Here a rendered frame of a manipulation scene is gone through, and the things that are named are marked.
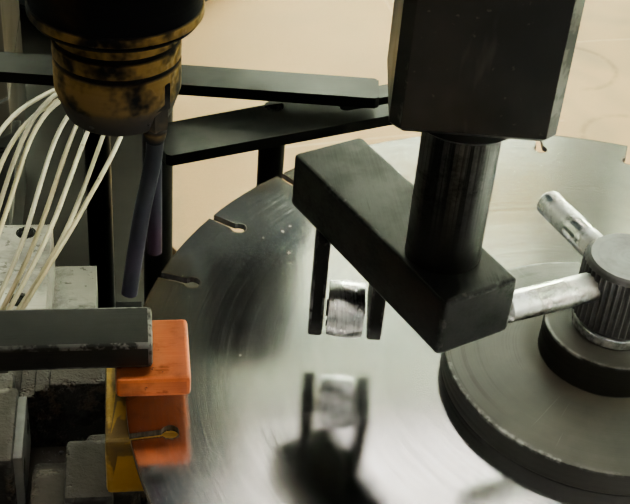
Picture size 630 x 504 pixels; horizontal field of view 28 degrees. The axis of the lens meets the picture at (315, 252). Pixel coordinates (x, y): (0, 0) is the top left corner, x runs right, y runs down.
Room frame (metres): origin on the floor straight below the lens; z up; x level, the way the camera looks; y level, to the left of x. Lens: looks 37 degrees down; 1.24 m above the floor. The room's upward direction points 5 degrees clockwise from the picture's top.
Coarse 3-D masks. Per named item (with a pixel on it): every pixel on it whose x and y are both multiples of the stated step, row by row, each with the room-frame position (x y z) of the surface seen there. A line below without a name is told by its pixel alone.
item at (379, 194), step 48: (336, 144) 0.35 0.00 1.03; (432, 144) 0.29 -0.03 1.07; (336, 192) 0.32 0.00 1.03; (384, 192) 0.32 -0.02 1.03; (432, 192) 0.29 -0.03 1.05; (480, 192) 0.29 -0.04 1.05; (336, 240) 0.32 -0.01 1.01; (384, 240) 0.30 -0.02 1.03; (432, 240) 0.29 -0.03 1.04; (480, 240) 0.29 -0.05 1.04; (384, 288) 0.30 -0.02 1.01; (432, 288) 0.28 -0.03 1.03; (480, 288) 0.28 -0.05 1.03; (432, 336) 0.28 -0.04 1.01; (480, 336) 0.28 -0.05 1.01
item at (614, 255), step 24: (552, 192) 0.37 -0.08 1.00; (552, 216) 0.37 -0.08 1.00; (576, 216) 0.36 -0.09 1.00; (576, 240) 0.35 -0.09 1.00; (600, 240) 0.34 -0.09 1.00; (624, 240) 0.34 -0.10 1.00; (600, 264) 0.33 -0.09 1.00; (624, 264) 0.33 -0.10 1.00; (528, 288) 0.32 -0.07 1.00; (552, 288) 0.32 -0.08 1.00; (576, 288) 0.32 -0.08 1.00; (600, 288) 0.32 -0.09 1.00; (624, 288) 0.32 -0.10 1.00; (528, 312) 0.31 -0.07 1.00; (576, 312) 0.33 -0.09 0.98; (600, 312) 0.32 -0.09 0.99; (624, 312) 0.32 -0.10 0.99; (600, 336) 0.32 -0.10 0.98; (624, 336) 0.32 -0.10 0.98
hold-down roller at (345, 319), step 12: (336, 288) 0.33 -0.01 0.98; (348, 288) 0.33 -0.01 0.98; (360, 288) 0.33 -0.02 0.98; (336, 300) 0.33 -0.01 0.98; (348, 300) 0.33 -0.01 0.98; (360, 300) 0.33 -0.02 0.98; (336, 312) 0.32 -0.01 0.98; (348, 312) 0.33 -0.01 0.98; (360, 312) 0.33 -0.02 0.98; (336, 324) 0.32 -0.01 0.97; (348, 324) 0.32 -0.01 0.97; (360, 324) 0.32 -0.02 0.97; (336, 336) 0.33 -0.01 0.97; (348, 336) 0.32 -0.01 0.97; (360, 336) 0.33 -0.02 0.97
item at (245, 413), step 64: (256, 192) 0.43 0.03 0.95; (512, 192) 0.45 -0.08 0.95; (576, 192) 0.45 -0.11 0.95; (192, 256) 0.38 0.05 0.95; (256, 256) 0.39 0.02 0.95; (512, 256) 0.40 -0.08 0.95; (576, 256) 0.41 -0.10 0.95; (192, 320) 0.35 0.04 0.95; (256, 320) 0.35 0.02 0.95; (384, 320) 0.36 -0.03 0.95; (192, 384) 0.31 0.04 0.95; (256, 384) 0.32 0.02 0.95; (320, 384) 0.32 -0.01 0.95; (384, 384) 0.32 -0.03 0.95; (192, 448) 0.28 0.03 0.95; (256, 448) 0.29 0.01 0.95; (320, 448) 0.29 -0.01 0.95; (384, 448) 0.29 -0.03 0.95; (448, 448) 0.29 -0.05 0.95
